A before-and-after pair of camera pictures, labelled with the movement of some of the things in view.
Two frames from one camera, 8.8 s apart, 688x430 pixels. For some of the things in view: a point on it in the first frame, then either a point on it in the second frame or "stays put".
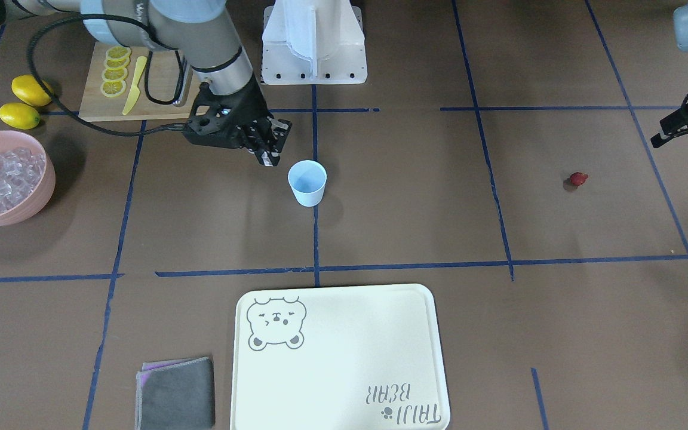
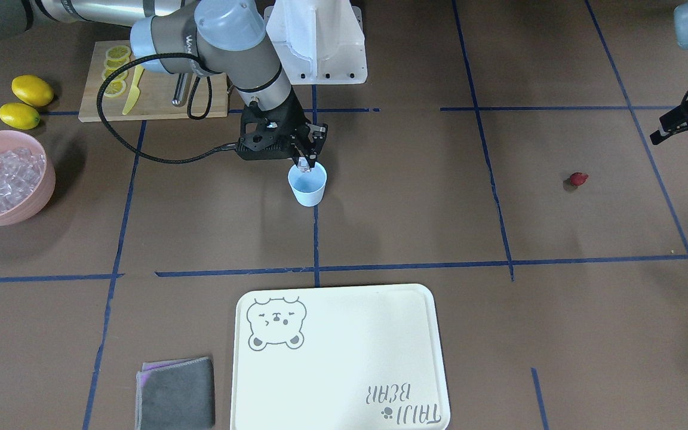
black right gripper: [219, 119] → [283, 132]
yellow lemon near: [20, 116] stays put
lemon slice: [118, 63] stays put
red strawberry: [577, 178] stays put
